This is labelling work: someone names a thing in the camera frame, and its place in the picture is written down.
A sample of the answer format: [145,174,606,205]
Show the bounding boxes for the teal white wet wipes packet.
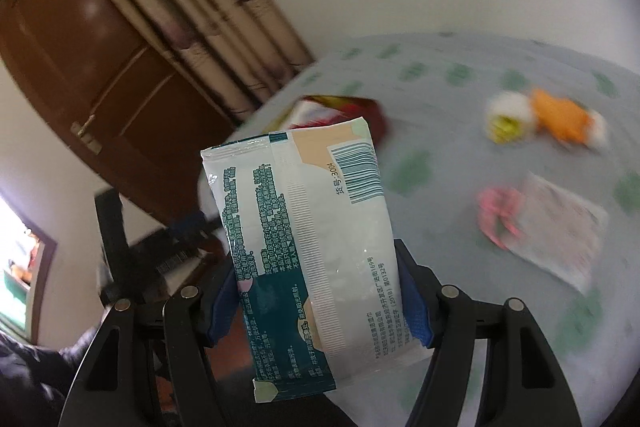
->
[200,117,433,404]

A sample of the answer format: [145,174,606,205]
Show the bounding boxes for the beige leaf print curtain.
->
[62,0,316,128]

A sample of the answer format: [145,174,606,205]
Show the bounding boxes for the pink ribbon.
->
[475,187,526,250]

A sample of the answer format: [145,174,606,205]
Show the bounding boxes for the orange plush toy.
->
[527,88,593,142]

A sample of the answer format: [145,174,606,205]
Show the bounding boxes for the brass door handle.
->
[69,114,103,154]

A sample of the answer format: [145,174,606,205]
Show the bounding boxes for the bright window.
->
[0,194,58,343]

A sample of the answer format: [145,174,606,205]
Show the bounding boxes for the brown wooden door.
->
[0,0,241,228]

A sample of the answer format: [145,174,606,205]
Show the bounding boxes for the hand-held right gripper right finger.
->
[392,238,583,427]

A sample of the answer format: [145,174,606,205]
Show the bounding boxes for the white fluffy ball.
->
[582,109,610,152]

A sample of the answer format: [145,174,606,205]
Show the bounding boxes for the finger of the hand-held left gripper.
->
[170,209,221,238]

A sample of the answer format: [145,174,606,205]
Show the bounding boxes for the person's dark clothing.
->
[0,324,101,427]

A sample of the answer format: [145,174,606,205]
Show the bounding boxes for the white floral print sachet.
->
[510,172,610,295]

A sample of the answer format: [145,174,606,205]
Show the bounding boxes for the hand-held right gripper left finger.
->
[59,264,241,427]

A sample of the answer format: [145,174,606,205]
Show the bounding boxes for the white fluffy plush item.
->
[484,91,537,145]

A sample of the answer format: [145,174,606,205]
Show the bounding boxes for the red tin box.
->
[287,94,388,142]

